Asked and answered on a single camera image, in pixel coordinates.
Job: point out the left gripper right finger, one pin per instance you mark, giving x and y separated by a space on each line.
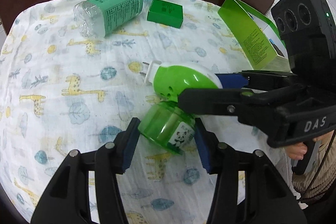
249 188

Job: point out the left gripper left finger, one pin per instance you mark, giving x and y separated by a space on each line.
66 197

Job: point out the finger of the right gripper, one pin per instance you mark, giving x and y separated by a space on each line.
251 106
252 79

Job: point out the green mosquito repellent plug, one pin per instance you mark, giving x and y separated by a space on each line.
169 123

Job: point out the small green box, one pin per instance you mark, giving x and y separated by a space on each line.
166 13

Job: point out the green label water bottle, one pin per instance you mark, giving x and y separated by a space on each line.
99 18

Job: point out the right hand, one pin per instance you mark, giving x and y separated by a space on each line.
297 151

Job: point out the green cardboard box tray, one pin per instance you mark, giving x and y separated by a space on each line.
257 35

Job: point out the giraffe print cloth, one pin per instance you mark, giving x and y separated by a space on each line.
60 91

